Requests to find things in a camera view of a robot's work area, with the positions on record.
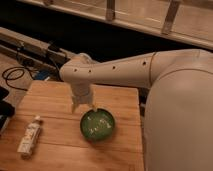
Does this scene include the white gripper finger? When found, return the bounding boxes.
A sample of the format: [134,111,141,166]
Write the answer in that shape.
[71,104,78,114]
[89,104,98,112]

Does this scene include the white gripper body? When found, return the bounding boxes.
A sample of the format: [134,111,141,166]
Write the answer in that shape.
[71,83,93,105]

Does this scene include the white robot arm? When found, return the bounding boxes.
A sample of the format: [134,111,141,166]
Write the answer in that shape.
[60,49,213,171]

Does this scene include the green ceramic bowl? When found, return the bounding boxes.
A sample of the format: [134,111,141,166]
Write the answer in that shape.
[80,108,115,141]

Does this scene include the blue object behind table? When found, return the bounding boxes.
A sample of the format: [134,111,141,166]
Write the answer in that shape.
[34,70,50,80]

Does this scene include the black device at left edge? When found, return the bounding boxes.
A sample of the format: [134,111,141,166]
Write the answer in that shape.
[0,86,15,131]

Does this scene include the black clamp on rail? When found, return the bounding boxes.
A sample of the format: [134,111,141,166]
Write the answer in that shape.
[46,42,61,63]

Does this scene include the black cable loop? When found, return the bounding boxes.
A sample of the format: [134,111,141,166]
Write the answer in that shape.
[1,65,35,92]

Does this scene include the metal window rail frame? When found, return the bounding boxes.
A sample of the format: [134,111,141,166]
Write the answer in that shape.
[0,27,74,72]

